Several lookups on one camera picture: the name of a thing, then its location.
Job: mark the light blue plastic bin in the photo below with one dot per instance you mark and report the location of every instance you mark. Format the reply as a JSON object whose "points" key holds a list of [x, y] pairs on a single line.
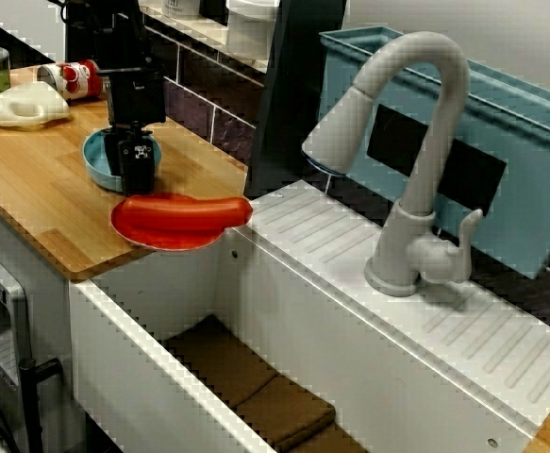
{"points": [[529, 141]]}

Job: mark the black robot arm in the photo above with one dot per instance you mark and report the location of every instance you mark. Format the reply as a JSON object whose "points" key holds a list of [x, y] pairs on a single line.
{"points": [[114, 33]]}

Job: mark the red plate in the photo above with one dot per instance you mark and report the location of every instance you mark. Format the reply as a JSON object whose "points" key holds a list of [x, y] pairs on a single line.
{"points": [[171, 239]]}

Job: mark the light blue bowl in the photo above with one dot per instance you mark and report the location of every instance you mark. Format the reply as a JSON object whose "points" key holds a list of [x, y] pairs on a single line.
{"points": [[95, 160]]}

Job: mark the brown folded cloth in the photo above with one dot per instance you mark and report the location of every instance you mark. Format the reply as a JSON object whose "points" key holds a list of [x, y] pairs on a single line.
{"points": [[237, 368]]}

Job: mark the black upright post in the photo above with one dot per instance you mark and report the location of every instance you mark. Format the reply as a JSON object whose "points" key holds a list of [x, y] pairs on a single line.
{"points": [[293, 94]]}

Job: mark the white lidded labelled jar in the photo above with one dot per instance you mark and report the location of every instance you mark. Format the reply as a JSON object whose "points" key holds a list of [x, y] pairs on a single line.
{"points": [[180, 7]]}

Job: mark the white toy sink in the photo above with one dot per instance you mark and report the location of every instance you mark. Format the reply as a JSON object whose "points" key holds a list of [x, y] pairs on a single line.
{"points": [[303, 330]]}

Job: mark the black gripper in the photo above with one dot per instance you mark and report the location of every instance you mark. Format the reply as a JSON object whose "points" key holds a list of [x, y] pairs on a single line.
{"points": [[135, 99]]}

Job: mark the white lidded plastic jar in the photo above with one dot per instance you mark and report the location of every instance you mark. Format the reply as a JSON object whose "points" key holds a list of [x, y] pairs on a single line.
{"points": [[251, 23]]}

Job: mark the grey toy faucet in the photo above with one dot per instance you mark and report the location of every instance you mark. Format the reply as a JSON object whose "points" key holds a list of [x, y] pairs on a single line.
{"points": [[435, 141]]}

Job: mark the red white tomato can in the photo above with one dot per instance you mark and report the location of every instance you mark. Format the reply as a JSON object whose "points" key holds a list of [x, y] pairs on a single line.
{"points": [[71, 78]]}

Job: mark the grey cabinet front panel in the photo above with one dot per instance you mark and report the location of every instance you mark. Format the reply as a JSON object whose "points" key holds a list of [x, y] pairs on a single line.
{"points": [[1, 302]]}

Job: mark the orange toy sausage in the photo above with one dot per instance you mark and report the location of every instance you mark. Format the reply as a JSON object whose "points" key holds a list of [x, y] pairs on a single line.
{"points": [[180, 212]]}

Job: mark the white toy milk jug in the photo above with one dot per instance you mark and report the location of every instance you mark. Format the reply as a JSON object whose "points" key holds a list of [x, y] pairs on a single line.
{"points": [[20, 106]]}

